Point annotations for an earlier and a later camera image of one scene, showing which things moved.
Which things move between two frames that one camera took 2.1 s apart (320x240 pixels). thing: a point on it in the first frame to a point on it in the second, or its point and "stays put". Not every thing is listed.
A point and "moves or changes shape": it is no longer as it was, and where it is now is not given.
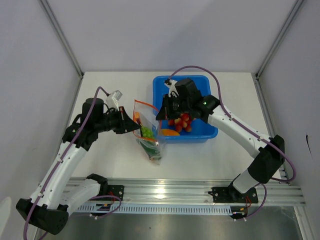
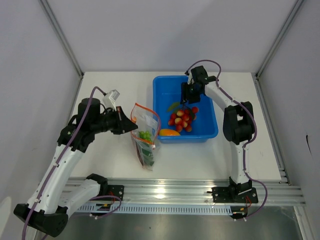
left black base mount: [106, 190] stays put
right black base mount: [230, 194] stays put
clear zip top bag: [148, 135] moves or changes shape
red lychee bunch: [183, 122] stays put
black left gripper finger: [129, 125] stays put
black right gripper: [165, 113] to [185, 96]
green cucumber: [151, 148] to [148, 156]
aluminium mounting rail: [286, 192] stays put
